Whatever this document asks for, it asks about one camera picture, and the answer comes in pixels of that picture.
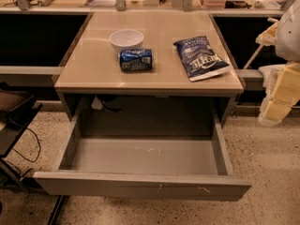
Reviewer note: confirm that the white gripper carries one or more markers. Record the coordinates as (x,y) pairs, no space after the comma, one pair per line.
(289,35)

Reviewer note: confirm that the blue chip bag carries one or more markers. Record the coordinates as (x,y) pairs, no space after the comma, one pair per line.
(199,59)

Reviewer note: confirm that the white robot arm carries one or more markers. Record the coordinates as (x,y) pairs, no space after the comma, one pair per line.
(288,34)

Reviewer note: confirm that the open grey drawer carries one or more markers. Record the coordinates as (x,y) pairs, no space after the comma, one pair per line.
(146,148)

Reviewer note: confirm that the white leaning stick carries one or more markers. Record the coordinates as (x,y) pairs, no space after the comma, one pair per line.
(253,56)

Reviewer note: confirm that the blue soda can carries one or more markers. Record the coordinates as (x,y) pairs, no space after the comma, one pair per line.
(136,59)

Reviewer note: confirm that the white bowl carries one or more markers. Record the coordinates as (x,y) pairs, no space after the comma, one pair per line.
(126,39)

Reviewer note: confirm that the beige top cabinet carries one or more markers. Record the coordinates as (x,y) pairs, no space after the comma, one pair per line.
(156,53)

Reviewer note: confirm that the white paper tag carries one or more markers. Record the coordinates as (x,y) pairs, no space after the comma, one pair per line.
(96,104)

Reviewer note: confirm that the black side cart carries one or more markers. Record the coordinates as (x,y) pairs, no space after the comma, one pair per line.
(17,110)

